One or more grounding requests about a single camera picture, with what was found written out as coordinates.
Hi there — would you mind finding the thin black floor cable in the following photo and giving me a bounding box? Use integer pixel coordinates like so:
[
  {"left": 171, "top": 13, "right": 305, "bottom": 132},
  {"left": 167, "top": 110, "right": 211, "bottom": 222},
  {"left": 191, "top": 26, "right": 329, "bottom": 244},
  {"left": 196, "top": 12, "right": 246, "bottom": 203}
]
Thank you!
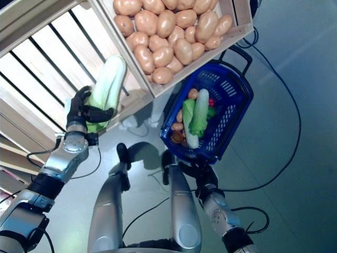
[{"left": 123, "top": 197, "right": 171, "bottom": 235}]

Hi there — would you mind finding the wooden display shelf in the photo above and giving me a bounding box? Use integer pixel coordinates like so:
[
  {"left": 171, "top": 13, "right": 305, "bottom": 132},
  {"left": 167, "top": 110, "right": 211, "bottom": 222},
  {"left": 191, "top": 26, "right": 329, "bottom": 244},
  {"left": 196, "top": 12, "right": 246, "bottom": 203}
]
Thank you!
[{"left": 0, "top": 113, "right": 61, "bottom": 201}]

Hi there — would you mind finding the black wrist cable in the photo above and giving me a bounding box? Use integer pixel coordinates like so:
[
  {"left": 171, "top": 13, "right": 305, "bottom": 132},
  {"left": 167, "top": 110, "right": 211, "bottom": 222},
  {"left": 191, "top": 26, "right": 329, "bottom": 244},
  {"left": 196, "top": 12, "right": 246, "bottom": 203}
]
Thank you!
[
  {"left": 25, "top": 133, "right": 102, "bottom": 180},
  {"left": 231, "top": 207, "right": 271, "bottom": 235}
]

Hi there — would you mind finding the small orange fruit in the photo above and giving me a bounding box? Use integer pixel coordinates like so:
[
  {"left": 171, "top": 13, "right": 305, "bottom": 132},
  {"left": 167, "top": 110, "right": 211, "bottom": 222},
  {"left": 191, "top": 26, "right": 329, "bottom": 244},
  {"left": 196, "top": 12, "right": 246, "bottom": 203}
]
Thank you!
[{"left": 171, "top": 131, "right": 185, "bottom": 144}]

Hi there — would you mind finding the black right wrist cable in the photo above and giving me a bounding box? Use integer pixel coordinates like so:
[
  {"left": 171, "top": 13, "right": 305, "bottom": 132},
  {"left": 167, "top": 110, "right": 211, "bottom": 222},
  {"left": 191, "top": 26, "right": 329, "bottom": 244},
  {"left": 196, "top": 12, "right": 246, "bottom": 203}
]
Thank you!
[{"left": 231, "top": 207, "right": 271, "bottom": 235}]

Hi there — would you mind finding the long black floor cable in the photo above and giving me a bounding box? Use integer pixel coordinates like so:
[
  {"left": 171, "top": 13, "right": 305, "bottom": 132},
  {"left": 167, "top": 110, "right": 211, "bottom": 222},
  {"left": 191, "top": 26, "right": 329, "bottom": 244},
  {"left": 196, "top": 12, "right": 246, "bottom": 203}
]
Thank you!
[{"left": 226, "top": 28, "right": 303, "bottom": 192}]

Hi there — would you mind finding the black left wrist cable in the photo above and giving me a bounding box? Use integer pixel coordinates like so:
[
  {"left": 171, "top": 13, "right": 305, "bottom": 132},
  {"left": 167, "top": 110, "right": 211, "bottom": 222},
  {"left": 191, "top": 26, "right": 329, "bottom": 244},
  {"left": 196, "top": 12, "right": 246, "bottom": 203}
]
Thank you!
[{"left": 25, "top": 133, "right": 102, "bottom": 180}]

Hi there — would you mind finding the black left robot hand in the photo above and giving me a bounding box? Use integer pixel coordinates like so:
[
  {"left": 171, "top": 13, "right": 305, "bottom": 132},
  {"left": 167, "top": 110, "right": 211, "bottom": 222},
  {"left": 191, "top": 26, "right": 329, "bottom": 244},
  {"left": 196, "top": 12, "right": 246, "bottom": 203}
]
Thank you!
[{"left": 65, "top": 85, "right": 115, "bottom": 130}]

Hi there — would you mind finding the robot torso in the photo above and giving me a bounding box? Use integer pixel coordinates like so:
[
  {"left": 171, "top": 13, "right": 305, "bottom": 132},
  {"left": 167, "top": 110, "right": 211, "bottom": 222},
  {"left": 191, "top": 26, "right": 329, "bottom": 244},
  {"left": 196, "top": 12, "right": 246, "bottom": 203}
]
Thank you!
[{"left": 120, "top": 237, "right": 182, "bottom": 253}]

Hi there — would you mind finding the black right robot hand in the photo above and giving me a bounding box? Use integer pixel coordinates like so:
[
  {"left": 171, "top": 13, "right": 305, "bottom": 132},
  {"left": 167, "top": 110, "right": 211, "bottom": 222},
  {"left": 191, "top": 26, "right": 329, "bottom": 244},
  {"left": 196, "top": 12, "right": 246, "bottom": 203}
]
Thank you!
[{"left": 179, "top": 160, "right": 219, "bottom": 191}]

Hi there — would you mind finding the black left robot foot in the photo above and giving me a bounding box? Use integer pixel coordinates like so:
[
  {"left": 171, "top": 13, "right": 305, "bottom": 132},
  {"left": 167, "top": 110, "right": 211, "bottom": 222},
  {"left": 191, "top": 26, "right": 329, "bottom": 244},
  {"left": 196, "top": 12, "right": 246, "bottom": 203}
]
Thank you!
[{"left": 116, "top": 143, "right": 132, "bottom": 192}]

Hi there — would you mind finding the black round object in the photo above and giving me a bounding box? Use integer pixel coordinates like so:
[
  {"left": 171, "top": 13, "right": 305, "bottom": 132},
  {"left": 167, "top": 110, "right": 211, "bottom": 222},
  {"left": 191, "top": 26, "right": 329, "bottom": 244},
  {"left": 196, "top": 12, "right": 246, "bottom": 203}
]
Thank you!
[{"left": 249, "top": 0, "right": 264, "bottom": 21}]

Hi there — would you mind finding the wooden cabbage crate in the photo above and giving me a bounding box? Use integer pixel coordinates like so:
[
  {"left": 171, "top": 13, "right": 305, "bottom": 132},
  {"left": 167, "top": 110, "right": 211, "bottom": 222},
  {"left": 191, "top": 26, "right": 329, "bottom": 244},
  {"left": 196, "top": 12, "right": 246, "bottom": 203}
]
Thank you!
[{"left": 0, "top": 0, "right": 154, "bottom": 164}]

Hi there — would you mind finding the wooden potato crate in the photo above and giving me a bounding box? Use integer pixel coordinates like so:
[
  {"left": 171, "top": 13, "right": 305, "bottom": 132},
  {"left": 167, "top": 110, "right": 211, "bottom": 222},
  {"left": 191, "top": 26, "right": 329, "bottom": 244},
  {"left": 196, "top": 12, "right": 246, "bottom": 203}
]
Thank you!
[{"left": 88, "top": 0, "right": 255, "bottom": 100}]

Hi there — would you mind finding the blue plastic shopping basket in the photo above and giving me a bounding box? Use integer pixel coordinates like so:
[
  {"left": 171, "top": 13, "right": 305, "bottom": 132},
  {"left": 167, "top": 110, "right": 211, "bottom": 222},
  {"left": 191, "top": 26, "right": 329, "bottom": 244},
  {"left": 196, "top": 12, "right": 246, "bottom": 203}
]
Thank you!
[{"left": 160, "top": 48, "right": 254, "bottom": 166}]

